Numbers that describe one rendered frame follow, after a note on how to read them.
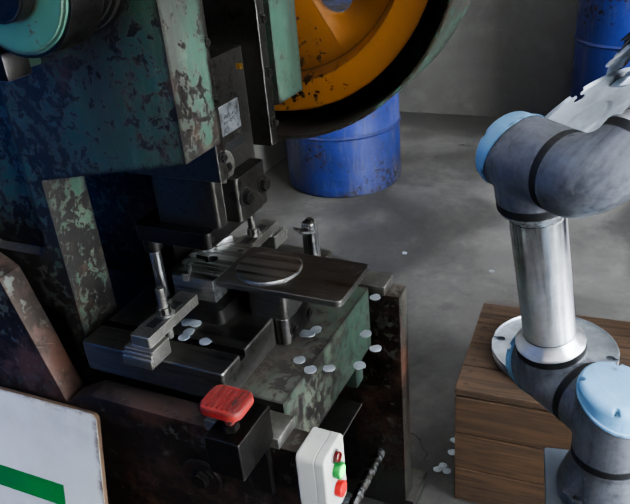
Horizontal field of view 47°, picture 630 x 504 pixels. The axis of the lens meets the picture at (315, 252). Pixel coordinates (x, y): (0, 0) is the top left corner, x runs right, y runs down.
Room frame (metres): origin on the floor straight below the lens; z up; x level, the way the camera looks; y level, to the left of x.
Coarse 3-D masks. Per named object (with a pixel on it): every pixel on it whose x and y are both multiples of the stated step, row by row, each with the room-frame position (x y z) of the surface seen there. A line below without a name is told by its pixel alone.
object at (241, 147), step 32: (224, 64) 1.19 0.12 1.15; (224, 96) 1.18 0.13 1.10; (224, 128) 1.16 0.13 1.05; (256, 160) 1.21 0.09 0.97; (160, 192) 1.17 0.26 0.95; (192, 192) 1.13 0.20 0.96; (224, 192) 1.13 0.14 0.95; (256, 192) 1.17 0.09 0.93; (192, 224) 1.14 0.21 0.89; (224, 224) 1.13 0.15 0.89
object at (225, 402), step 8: (208, 392) 0.84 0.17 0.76; (216, 392) 0.84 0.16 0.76; (224, 392) 0.83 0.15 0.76; (232, 392) 0.83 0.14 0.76; (240, 392) 0.83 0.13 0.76; (248, 392) 0.83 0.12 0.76; (208, 400) 0.82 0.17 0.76; (216, 400) 0.82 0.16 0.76; (224, 400) 0.82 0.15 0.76; (232, 400) 0.82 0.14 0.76; (240, 400) 0.81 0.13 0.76; (248, 400) 0.81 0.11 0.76; (200, 408) 0.81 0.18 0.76; (208, 408) 0.80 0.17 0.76; (216, 408) 0.80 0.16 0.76; (224, 408) 0.80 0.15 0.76; (232, 408) 0.80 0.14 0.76; (240, 408) 0.80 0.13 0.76; (248, 408) 0.81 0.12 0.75; (208, 416) 0.80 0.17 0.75; (216, 416) 0.79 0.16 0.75; (224, 416) 0.79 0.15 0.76; (232, 416) 0.78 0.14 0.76; (240, 416) 0.79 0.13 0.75; (232, 424) 0.81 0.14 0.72
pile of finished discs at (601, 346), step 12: (504, 324) 1.49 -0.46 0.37; (516, 324) 1.49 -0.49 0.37; (588, 324) 1.46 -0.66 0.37; (504, 336) 1.44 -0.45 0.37; (588, 336) 1.41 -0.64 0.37; (600, 336) 1.41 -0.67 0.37; (492, 348) 1.39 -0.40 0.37; (504, 348) 1.40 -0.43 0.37; (588, 348) 1.37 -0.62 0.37; (600, 348) 1.36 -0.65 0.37; (612, 348) 1.36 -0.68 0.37; (504, 360) 1.35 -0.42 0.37; (600, 360) 1.32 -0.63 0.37; (612, 360) 1.32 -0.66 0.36; (504, 372) 1.33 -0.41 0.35
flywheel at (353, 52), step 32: (320, 0) 1.53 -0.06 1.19; (384, 0) 1.43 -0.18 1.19; (416, 0) 1.37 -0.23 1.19; (320, 32) 1.50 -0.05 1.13; (352, 32) 1.47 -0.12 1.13; (384, 32) 1.40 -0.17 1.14; (416, 32) 1.40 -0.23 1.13; (320, 64) 1.50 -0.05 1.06; (352, 64) 1.43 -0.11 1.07; (384, 64) 1.40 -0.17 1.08; (320, 96) 1.47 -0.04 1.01
